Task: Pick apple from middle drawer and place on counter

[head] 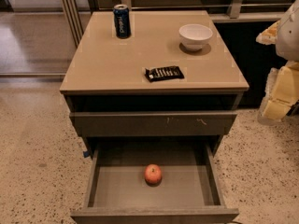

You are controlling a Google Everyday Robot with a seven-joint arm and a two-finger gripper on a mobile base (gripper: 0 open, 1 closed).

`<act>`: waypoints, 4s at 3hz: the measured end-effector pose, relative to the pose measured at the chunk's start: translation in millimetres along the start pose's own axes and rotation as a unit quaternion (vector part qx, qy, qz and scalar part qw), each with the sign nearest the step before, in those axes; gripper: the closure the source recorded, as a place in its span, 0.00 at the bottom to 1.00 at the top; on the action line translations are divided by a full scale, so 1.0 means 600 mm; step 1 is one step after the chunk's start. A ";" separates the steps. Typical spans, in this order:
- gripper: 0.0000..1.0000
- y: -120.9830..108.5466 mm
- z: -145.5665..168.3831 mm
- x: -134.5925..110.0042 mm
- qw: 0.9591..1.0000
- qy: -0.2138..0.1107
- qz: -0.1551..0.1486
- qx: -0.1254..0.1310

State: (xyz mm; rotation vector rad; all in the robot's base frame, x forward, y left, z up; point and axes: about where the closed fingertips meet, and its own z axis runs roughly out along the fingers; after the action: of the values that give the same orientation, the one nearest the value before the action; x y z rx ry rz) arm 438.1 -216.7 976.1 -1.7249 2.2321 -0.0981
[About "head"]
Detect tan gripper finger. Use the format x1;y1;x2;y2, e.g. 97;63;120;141
256;21;279;45
262;100;291;120

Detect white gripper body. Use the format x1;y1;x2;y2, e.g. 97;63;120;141
271;61;299;106

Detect red apple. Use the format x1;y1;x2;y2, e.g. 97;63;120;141
144;164;162;185

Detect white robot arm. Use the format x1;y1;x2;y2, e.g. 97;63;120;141
256;0;299;125

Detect grey drawer cabinet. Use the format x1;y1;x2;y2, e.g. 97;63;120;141
59;10;250;224

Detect white bowl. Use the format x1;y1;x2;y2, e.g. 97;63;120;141
178;24;213;51

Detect black snack bar wrapper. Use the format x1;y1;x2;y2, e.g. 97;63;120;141
145;66;184;82

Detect blue soda can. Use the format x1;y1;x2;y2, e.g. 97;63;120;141
113;4;131;39

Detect blue tape piece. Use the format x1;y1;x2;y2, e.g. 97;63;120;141
83;151;90;158

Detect metal window frame rail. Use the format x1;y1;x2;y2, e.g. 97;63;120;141
55;0;299;49

